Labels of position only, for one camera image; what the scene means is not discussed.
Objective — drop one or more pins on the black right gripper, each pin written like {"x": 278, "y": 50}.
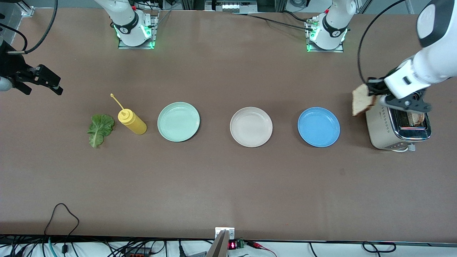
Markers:
{"x": 10, "y": 66}

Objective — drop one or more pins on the toasted bread slice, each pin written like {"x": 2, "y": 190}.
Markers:
{"x": 416, "y": 117}
{"x": 360, "y": 101}

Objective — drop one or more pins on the green lettuce leaf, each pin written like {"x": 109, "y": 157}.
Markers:
{"x": 100, "y": 128}

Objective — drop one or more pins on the yellow mustard squeeze bottle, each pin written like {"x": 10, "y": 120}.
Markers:
{"x": 132, "y": 122}

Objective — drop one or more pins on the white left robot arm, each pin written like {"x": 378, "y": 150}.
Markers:
{"x": 435, "y": 64}

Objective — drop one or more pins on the blue plate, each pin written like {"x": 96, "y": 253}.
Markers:
{"x": 319, "y": 127}

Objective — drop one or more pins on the beige plate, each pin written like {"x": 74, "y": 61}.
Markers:
{"x": 251, "y": 127}

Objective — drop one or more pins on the pale green plate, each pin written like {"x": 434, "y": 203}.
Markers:
{"x": 178, "y": 122}

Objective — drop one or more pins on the beige chrome toaster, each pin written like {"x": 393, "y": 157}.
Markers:
{"x": 378, "y": 128}

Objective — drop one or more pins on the control box with lights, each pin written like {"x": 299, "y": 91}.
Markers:
{"x": 232, "y": 6}

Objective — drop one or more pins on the red display circuit board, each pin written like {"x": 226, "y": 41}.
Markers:
{"x": 232, "y": 245}

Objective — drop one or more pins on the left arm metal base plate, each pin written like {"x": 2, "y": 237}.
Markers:
{"x": 328, "y": 50}

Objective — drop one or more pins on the aluminium frame profile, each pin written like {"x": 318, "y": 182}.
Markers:
{"x": 28, "y": 9}

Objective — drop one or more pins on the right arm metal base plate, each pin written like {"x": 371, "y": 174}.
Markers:
{"x": 155, "y": 32}

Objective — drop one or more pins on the silver camera mount bracket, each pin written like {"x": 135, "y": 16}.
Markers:
{"x": 230, "y": 233}

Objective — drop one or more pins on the grey camera pole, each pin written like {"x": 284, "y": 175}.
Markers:
{"x": 218, "y": 248}

